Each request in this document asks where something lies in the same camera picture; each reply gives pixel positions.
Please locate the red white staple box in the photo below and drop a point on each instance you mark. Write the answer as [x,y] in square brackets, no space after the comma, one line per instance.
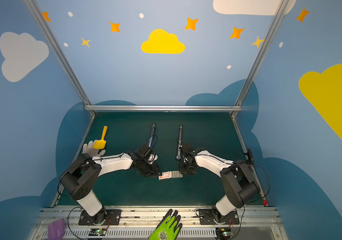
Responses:
[165,175]

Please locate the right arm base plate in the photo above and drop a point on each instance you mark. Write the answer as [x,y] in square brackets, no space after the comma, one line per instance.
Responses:
[213,217]

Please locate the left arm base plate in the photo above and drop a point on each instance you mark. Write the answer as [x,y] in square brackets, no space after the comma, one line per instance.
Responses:
[102,218]

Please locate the yellow plastic scoop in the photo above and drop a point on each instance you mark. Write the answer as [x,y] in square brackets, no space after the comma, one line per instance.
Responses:
[100,144]

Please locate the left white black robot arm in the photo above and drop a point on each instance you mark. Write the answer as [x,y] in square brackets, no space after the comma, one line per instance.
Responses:
[80,177]

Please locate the aluminium frame crossbar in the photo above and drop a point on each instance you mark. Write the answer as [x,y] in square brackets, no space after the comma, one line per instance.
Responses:
[123,108]

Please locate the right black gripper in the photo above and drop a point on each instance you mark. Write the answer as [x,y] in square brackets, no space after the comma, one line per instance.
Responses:
[187,167]

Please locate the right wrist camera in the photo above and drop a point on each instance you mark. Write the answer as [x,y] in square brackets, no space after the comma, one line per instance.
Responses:
[186,148]

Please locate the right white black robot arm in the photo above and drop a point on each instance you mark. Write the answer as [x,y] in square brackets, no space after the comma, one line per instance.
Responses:
[239,183]

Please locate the white fabric glove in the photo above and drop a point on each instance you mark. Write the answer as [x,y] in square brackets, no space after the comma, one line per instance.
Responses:
[89,149]

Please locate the green black work glove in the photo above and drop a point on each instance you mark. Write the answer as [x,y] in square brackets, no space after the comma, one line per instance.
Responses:
[169,227]

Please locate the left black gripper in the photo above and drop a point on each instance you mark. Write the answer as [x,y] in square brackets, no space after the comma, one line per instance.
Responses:
[148,169]

